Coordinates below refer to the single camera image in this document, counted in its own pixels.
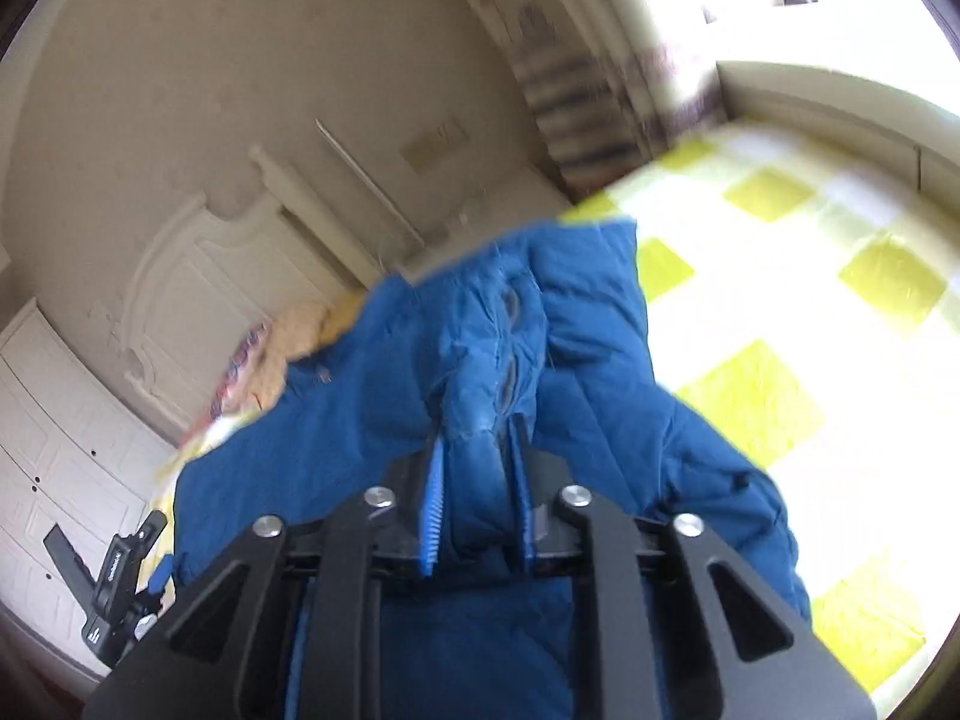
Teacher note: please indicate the white carved headboard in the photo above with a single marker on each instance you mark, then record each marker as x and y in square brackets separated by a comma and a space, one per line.
[225, 270]

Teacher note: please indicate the ribbed radiator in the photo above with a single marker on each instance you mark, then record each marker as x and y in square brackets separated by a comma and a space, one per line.
[577, 112]

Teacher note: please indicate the blue padded jacket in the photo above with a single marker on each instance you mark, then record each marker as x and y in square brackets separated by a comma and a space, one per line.
[600, 390]

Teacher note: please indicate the white window sill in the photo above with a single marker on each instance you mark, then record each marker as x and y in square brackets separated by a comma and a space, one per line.
[847, 112]

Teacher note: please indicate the printed colourful pillow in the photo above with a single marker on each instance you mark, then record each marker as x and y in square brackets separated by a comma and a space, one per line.
[244, 382]

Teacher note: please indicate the orange cloth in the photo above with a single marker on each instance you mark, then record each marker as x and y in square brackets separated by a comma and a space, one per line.
[315, 326]

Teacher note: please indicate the yellow checked bed sheet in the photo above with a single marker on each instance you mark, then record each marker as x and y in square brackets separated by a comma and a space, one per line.
[750, 300]

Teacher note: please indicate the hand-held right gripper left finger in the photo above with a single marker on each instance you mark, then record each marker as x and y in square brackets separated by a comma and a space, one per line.
[433, 517]

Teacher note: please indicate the white wardrobe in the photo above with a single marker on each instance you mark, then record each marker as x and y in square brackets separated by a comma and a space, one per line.
[60, 435]

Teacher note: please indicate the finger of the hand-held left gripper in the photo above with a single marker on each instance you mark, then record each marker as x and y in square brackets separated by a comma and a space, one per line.
[156, 579]

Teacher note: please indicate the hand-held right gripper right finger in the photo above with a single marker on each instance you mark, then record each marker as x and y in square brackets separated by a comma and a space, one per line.
[523, 510]

